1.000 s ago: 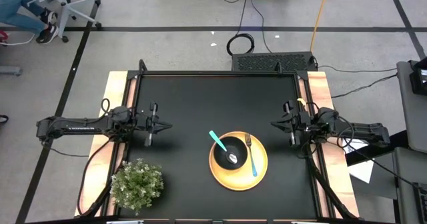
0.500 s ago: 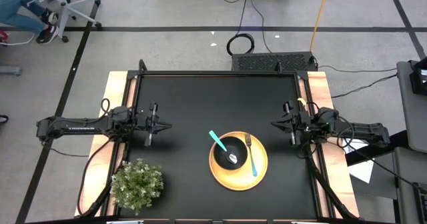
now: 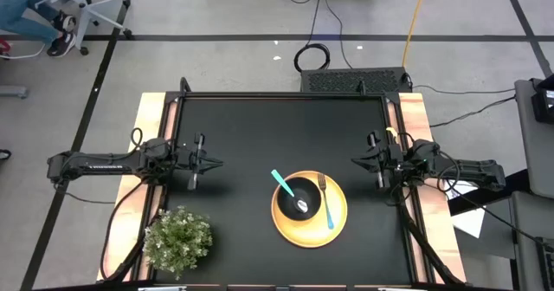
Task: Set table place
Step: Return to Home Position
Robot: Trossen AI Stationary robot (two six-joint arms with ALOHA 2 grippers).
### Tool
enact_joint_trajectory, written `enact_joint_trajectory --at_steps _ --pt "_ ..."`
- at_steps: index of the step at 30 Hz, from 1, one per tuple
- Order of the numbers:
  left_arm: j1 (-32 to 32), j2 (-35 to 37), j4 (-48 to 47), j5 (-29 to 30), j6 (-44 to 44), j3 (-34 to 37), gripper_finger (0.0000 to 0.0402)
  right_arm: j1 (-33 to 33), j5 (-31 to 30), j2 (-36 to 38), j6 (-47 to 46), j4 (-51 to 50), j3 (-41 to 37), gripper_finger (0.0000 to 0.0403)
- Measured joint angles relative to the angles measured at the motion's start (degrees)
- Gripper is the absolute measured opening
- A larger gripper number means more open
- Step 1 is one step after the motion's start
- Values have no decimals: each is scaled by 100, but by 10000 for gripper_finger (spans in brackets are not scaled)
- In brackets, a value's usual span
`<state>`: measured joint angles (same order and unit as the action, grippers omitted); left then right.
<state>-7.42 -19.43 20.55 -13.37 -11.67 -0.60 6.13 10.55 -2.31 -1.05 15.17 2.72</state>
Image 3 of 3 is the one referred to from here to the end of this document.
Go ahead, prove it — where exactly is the green potted plant black pot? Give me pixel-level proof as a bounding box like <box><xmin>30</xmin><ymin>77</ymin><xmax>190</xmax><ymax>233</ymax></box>
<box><xmin>142</xmin><ymin>204</ymin><xmax>214</xmax><ymax>281</ymax></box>

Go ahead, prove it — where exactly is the dark grey ceramic bowl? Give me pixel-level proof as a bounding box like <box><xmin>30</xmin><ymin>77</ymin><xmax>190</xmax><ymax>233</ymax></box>
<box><xmin>275</xmin><ymin>176</ymin><xmax>323</xmax><ymax>222</ymax></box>

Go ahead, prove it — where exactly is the black aluminium table frame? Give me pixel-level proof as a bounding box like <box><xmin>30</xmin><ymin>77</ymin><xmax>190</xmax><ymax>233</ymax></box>
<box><xmin>101</xmin><ymin>76</ymin><xmax>467</xmax><ymax>288</ymax></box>

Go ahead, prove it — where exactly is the white paper sheet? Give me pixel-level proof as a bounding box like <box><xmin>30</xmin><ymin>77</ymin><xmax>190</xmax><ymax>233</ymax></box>
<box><xmin>449</xmin><ymin>178</ymin><xmax>488</xmax><ymax>239</ymax></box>

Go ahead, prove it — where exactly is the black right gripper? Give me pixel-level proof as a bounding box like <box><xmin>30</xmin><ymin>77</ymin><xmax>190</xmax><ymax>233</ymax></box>
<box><xmin>351</xmin><ymin>129</ymin><xmax>406</xmax><ymax>192</ymax></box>

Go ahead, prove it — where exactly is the person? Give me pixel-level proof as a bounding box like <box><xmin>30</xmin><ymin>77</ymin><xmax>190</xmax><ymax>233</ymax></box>
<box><xmin>0</xmin><ymin>0</ymin><xmax>78</xmax><ymax>59</ymax></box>

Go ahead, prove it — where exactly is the metal spoon teal handle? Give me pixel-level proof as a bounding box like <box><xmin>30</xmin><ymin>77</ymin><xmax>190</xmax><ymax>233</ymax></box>
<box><xmin>270</xmin><ymin>169</ymin><xmax>310</xmax><ymax>214</ymax></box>

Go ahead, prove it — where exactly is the metal fork blue handle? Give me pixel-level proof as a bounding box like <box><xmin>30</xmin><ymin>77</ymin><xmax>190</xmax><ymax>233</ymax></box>
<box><xmin>317</xmin><ymin>171</ymin><xmax>336</xmax><ymax>230</ymax></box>

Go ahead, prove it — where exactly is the black looped base cable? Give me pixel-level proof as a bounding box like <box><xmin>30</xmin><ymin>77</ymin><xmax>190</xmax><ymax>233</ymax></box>
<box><xmin>99</xmin><ymin>178</ymin><xmax>151</xmax><ymax>281</ymax></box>

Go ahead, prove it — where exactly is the long yellow cable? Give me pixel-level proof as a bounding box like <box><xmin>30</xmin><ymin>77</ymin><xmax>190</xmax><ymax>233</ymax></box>
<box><xmin>401</xmin><ymin>0</ymin><xmax>430</xmax><ymax>68</ymax></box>

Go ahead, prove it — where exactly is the white office chair base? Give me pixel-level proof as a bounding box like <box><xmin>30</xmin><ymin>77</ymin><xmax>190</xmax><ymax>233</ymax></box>
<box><xmin>36</xmin><ymin>0</ymin><xmax>134</xmax><ymax>56</ymax></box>

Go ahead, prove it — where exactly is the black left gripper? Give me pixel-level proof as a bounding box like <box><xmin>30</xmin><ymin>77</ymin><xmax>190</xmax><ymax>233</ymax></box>
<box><xmin>175</xmin><ymin>131</ymin><xmax>225</xmax><ymax>191</ymax></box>

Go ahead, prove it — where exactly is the black device with screen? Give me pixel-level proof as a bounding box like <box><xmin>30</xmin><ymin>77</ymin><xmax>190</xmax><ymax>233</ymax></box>
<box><xmin>531</xmin><ymin>74</ymin><xmax>554</xmax><ymax>126</ymax></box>

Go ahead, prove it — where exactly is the coiled black cable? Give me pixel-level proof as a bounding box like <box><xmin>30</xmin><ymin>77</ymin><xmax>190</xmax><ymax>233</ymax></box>
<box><xmin>293</xmin><ymin>42</ymin><xmax>332</xmax><ymax>74</ymax></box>

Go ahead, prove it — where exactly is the black floor cable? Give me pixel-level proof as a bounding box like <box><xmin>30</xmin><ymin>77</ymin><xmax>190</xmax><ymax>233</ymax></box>
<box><xmin>410</xmin><ymin>82</ymin><xmax>516</xmax><ymax>96</ymax></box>
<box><xmin>428</xmin><ymin>94</ymin><xmax>516</xmax><ymax>128</ymax></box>

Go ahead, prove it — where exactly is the black perforated computer case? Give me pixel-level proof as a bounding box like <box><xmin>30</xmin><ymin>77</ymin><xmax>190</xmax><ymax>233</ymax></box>
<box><xmin>300</xmin><ymin>67</ymin><xmax>412</xmax><ymax>94</ymax></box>

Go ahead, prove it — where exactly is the grey cabinet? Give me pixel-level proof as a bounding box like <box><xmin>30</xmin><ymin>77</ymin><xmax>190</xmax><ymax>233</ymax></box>
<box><xmin>513</xmin><ymin>77</ymin><xmax>554</xmax><ymax>199</ymax></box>

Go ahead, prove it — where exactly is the yellow round plate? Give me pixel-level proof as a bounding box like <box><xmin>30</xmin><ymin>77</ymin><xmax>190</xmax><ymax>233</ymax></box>
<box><xmin>270</xmin><ymin>170</ymin><xmax>349</xmax><ymax>249</ymax></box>

